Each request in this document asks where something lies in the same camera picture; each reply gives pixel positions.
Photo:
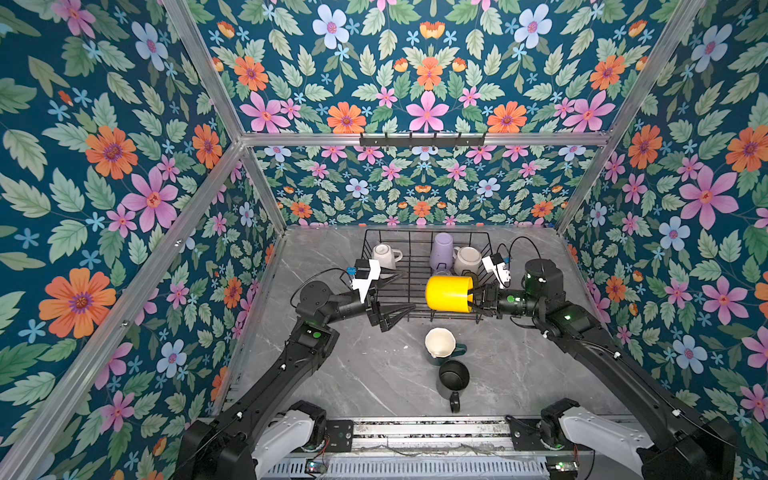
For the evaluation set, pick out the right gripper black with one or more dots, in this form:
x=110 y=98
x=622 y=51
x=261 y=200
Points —
x=490 y=300

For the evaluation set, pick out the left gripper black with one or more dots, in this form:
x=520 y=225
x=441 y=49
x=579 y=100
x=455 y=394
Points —
x=373 y=312

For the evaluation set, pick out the white ceramic mug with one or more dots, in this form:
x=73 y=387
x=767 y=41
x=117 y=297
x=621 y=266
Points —
x=386 y=255

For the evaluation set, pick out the white mug red inside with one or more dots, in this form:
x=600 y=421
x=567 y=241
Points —
x=467 y=260

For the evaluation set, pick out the yellow mug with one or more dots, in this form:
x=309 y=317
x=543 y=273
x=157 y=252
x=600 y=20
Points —
x=452 y=294

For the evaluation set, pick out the lavender plastic cup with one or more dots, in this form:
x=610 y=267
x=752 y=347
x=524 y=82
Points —
x=442 y=252

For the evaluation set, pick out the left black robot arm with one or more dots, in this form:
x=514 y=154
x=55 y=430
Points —
x=224 y=447

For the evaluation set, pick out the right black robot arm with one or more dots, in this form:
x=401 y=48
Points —
x=672 y=441

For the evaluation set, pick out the cream mug green outside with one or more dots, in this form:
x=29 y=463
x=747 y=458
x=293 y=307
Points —
x=441 y=346

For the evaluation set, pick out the black mug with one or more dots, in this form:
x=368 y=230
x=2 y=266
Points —
x=453 y=378

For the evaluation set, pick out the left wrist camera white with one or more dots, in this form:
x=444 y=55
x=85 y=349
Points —
x=364 y=277

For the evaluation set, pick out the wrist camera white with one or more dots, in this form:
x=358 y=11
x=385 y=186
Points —
x=495 y=264
x=364 y=277

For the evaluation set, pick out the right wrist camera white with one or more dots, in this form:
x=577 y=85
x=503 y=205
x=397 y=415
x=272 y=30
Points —
x=495 y=264

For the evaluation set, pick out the black wire dish rack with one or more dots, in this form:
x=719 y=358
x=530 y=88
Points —
x=414 y=267

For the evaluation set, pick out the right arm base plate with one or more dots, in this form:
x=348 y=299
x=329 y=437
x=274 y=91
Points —
x=525 y=435

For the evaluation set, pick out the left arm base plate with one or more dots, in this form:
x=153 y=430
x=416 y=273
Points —
x=334 y=436

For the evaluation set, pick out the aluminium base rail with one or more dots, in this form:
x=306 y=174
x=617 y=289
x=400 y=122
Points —
x=432 y=436

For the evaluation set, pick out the metal hook rail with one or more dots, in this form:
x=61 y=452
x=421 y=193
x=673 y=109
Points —
x=408 y=140

